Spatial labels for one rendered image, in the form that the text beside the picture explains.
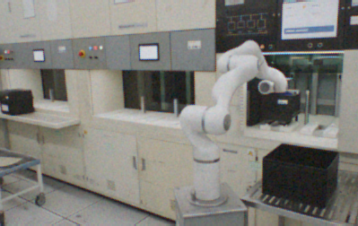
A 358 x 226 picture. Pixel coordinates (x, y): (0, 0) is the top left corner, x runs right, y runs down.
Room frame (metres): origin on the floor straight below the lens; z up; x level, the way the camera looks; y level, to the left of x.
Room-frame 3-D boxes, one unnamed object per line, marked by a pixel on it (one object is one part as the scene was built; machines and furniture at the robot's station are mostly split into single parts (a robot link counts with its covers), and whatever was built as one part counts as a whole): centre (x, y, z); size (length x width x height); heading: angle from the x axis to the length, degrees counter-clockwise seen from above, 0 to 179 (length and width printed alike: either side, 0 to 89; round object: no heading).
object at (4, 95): (3.39, 1.77, 0.93); 0.30 x 0.28 x 0.26; 51
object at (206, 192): (1.33, -0.12, 0.85); 0.19 x 0.19 x 0.18
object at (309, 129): (1.96, -0.93, 0.89); 0.22 x 0.21 x 0.04; 144
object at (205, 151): (1.35, -0.10, 1.07); 0.19 x 0.12 x 0.24; 53
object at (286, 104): (2.12, -0.71, 1.06); 0.24 x 0.20 x 0.32; 54
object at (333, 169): (1.37, -0.57, 0.85); 0.28 x 0.28 x 0.17; 53
